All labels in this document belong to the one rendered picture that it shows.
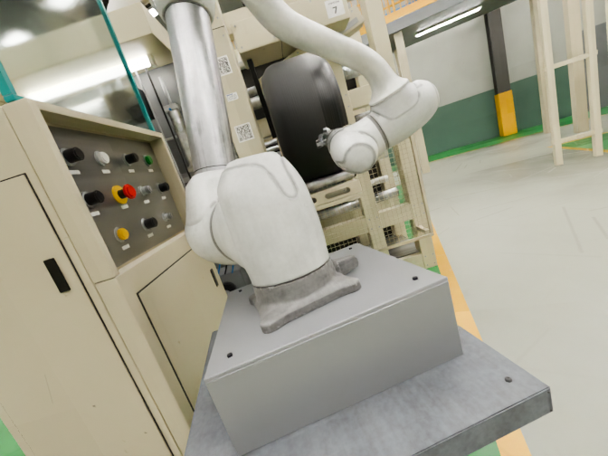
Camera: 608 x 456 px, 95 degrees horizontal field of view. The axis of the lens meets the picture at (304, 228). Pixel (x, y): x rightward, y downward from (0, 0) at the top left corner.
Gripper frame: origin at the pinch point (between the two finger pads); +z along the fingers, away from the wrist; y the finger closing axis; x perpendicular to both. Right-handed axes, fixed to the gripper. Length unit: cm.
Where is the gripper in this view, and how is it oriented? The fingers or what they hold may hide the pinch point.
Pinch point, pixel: (327, 133)
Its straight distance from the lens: 108.0
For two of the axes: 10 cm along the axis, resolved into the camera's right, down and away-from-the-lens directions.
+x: 2.7, 8.4, 4.6
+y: -9.5, 3.0, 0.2
